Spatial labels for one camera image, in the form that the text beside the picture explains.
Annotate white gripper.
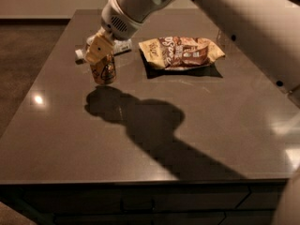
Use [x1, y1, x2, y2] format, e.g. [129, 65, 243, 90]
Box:
[84, 0, 172, 64]

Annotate orange soda can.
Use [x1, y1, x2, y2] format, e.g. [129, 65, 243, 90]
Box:
[90, 53, 116, 85]

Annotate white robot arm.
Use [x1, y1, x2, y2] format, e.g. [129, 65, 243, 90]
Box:
[84, 0, 300, 105]

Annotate clear plastic water bottle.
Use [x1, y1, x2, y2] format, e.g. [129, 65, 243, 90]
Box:
[75, 36, 132, 61]

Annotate brown chip bag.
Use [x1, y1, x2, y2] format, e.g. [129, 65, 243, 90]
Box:
[139, 37, 225, 71]

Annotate dark cabinet drawers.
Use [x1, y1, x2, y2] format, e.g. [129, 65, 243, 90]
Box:
[0, 180, 286, 225]

